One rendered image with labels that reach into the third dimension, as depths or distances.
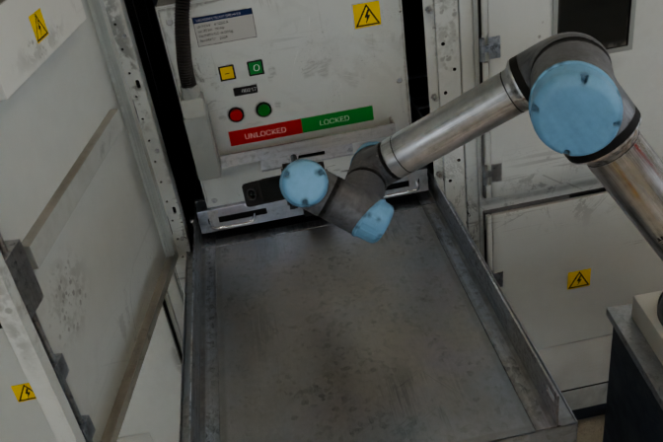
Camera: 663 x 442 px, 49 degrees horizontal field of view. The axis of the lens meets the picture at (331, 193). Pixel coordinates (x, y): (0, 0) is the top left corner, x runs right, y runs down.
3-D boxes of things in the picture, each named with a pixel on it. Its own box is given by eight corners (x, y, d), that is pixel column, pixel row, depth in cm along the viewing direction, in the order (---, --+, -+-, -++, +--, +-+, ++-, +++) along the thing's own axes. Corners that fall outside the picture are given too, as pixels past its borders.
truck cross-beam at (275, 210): (428, 190, 171) (427, 168, 168) (201, 234, 168) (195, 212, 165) (423, 180, 175) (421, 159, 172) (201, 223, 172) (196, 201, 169)
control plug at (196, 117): (222, 178, 150) (203, 101, 141) (198, 183, 150) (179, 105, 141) (221, 161, 157) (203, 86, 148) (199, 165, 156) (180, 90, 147)
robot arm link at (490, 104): (583, -3, 112) (340, 143, 136) (587, 21, 103) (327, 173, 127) (620, 55, 115) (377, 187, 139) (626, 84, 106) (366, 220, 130)
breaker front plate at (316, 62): (415, 176, 169) (399, -31, 144) (209, 215, 166) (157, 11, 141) (414, 173, 170) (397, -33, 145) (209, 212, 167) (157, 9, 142)
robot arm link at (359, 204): (403, 186, 125) (346, 157, 124) (393, 224, 116) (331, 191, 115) (382, 218, 129) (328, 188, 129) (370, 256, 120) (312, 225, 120)
